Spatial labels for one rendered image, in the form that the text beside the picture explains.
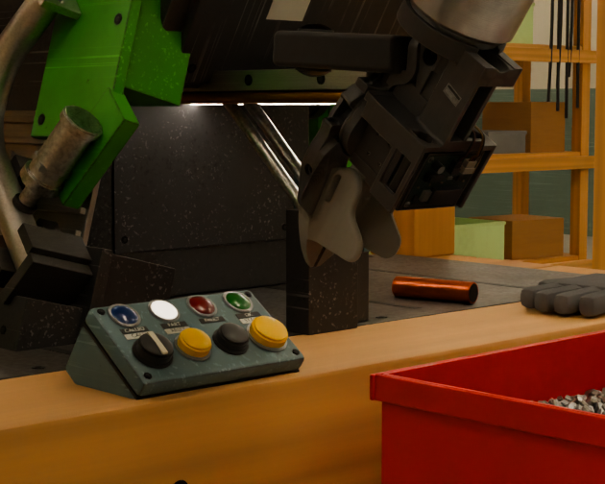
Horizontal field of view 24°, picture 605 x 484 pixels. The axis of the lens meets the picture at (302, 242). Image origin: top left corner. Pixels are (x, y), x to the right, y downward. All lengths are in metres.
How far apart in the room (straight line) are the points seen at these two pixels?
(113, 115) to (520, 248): 6.63
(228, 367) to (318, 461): 0.12
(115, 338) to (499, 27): 0.34
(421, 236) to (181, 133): 0.65
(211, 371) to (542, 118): 6.88
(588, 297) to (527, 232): 6.45
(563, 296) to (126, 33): 0.47
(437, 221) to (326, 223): 1.09
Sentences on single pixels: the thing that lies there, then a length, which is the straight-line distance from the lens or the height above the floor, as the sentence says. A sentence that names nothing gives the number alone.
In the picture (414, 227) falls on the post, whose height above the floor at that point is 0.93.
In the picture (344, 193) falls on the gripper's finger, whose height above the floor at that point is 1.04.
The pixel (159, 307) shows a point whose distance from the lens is 1.01.
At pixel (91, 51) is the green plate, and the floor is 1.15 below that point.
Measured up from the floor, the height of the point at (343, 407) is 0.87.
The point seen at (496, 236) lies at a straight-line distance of 7.55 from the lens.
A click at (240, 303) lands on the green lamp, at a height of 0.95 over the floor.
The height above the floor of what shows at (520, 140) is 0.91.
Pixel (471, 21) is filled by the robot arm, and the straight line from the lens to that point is 0.86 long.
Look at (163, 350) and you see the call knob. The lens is 0.96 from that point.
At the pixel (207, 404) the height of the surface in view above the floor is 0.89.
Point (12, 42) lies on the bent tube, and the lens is 1.29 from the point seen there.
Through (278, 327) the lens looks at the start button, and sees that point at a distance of 1.04.
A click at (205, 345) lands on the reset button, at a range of 0.99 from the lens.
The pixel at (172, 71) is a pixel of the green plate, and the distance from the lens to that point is 1.25.
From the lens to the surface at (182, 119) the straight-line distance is 1.45.
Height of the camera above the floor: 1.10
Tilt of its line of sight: 6 degrees down
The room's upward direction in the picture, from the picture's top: straight up
